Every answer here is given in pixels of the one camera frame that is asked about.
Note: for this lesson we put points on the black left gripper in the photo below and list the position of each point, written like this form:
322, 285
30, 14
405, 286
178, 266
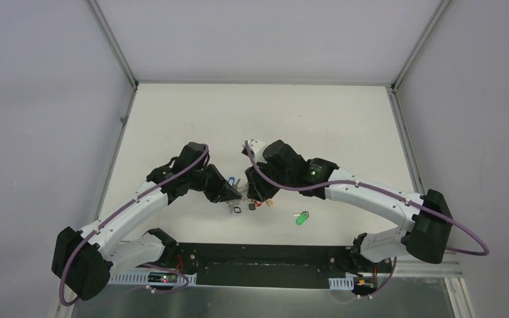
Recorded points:
219, 189

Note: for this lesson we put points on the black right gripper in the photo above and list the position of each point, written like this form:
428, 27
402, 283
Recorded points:
257, 190

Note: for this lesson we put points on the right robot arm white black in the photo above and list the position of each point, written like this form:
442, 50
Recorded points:
422, 221

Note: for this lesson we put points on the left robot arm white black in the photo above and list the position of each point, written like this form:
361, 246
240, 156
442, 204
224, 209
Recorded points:
84, 260

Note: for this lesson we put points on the green tagged key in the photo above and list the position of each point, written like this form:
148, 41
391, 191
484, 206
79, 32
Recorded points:
301, 218

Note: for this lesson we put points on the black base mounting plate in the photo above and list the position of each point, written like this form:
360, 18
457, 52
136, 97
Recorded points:
272, 266

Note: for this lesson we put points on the left electronics board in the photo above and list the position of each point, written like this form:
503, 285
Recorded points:
162, 278

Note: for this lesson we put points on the electronics board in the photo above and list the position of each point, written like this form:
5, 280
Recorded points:
365, 286
162, 278

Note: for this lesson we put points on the right electronics board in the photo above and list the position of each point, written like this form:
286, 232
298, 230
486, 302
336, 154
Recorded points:
365, 286

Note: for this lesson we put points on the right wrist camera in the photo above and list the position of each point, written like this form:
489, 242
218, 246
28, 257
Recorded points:
257, 148

